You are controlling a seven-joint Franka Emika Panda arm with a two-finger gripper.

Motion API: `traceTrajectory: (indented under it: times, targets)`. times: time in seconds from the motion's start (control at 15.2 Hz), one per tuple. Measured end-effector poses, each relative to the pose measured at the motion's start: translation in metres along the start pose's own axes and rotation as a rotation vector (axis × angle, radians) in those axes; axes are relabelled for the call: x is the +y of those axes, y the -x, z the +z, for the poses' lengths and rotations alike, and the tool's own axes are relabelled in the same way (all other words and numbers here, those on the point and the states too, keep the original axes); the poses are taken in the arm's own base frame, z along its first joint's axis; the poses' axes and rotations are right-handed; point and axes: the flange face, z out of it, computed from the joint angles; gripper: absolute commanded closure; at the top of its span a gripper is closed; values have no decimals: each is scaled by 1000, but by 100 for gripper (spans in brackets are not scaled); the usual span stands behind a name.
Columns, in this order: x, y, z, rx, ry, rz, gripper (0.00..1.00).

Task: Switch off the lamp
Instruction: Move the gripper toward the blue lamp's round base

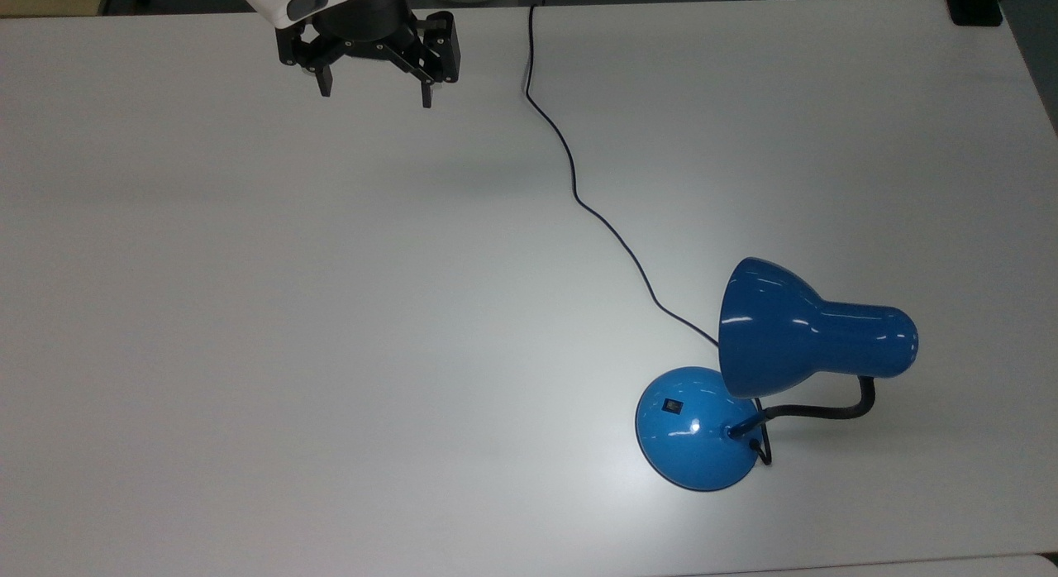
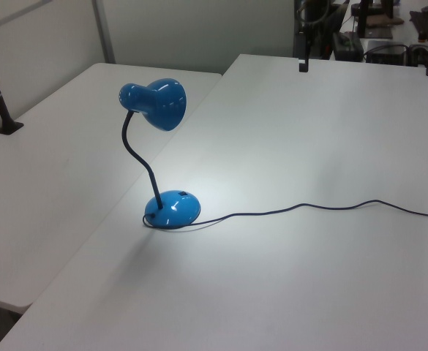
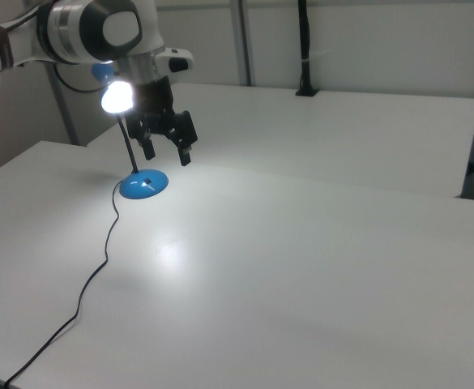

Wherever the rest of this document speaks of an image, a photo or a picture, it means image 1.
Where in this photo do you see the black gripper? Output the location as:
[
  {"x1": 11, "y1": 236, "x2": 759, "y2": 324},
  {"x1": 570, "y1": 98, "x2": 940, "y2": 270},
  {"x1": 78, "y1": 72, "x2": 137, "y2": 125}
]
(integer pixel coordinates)
[{"x1": 276, "y1": 0, "x2": 462, "y2": 110}]

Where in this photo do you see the blue desk lamp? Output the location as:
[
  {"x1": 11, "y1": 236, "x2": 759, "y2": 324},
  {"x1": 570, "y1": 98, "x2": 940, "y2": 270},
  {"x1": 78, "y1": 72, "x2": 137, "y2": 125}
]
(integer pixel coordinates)
[{"x1": 634, "y1": 256, "x2": 920, "y2": 493}]

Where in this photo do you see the black table clamp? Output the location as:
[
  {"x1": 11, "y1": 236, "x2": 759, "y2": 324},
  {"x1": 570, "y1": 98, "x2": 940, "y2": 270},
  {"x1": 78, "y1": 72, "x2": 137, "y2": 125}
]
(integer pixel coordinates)
[{"x1": 942, "y1": 0, "x2": 1006, "y2": 27}]

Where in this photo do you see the thin black lamp cable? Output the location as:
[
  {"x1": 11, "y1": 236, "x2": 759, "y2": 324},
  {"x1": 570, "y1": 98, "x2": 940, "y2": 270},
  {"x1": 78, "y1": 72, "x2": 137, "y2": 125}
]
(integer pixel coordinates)
[{"x1": 524, "y1": 0, "x2": 774, "y2": 467}]

